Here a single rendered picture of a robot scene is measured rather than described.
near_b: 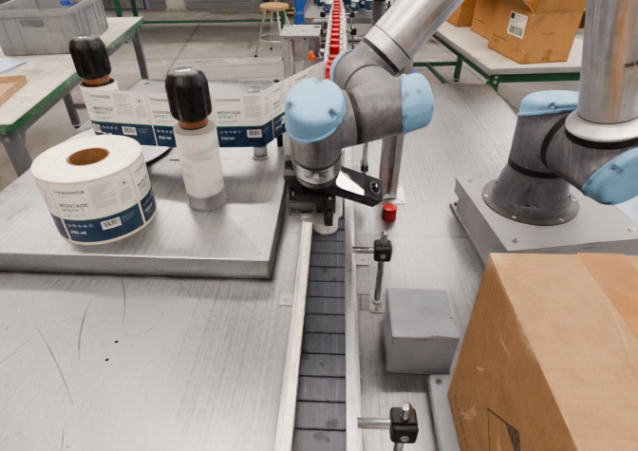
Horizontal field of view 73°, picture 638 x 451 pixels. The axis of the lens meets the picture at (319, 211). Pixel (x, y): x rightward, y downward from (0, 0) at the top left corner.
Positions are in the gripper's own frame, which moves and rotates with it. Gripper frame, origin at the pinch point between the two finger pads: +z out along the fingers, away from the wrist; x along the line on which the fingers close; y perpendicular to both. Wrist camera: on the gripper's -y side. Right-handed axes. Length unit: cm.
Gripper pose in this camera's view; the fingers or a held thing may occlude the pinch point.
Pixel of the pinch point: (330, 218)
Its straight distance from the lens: 83.3
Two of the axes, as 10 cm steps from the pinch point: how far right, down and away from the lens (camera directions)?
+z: 0.2, 4.2, 9.1
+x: -0.4, 9.1, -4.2
